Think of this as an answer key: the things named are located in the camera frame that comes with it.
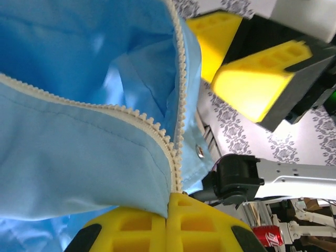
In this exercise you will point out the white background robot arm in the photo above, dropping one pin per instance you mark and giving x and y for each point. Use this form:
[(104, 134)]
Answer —
[(302, 223)]

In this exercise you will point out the light blue zip jacket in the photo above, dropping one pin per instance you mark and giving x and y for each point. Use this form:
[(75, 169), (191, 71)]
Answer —
[(78, 144)]

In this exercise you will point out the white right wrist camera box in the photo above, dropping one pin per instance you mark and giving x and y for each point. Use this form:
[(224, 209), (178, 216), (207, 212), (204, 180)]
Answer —
[(304, 15)]

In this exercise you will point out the white grey patterned cloth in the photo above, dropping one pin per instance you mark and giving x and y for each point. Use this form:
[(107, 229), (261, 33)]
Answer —
[(236, 131)]

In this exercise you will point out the aluminium frame rail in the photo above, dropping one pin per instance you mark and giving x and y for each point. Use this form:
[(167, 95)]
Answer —
[(211, 141)]

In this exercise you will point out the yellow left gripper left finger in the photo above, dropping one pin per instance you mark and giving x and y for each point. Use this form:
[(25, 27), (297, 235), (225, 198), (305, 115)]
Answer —
[(131, 231)]

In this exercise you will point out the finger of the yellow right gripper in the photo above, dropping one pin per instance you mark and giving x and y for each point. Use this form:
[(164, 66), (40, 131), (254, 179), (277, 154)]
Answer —
[(212, 36), (252, 92)]

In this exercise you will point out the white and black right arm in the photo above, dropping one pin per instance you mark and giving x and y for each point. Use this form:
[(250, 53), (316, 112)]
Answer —
[(288, 181)]

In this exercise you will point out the red soda can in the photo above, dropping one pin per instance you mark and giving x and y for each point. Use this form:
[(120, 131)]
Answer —
[(269, 236)]

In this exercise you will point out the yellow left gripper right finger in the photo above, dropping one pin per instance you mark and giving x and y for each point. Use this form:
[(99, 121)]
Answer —
[(204, 231)]

